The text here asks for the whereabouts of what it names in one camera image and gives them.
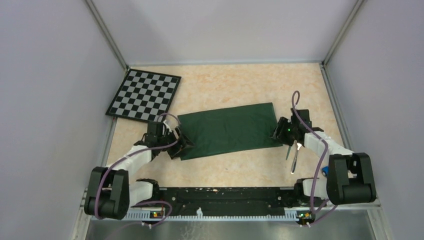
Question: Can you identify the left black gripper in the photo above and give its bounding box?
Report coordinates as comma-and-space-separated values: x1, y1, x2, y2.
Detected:
157, 126, 195, 160

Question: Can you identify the dark green cloth napkin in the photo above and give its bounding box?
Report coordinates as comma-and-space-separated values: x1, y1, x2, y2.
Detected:
178, 102, 282, 161

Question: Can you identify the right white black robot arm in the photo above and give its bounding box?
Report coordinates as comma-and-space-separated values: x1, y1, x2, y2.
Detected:
271, 109, 377, 206

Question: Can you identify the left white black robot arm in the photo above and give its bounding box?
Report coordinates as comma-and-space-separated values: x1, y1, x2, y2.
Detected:
83, 121, 195, 220

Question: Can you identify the teal plastic spoon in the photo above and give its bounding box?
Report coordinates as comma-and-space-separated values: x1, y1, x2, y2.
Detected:
285, 145, 292, 160

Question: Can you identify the silver metal fork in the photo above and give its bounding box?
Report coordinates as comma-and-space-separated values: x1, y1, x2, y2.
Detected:
290, 142, 302, 175

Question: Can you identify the blue toy car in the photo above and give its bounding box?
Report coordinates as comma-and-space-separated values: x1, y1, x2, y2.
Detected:
321, 165, 329, 177

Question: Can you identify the black grey checkerboard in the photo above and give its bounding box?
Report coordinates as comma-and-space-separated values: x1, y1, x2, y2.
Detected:
105, 69, 182, 122

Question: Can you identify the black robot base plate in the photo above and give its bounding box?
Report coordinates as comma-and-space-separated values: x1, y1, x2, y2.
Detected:
152, 187, 310, 217

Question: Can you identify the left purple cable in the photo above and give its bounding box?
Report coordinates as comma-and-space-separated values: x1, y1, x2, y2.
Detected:
94, 112, 181, 229

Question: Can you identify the white toothed cable rail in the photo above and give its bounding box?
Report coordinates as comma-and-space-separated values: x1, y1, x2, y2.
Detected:
123, 210, 299, 222

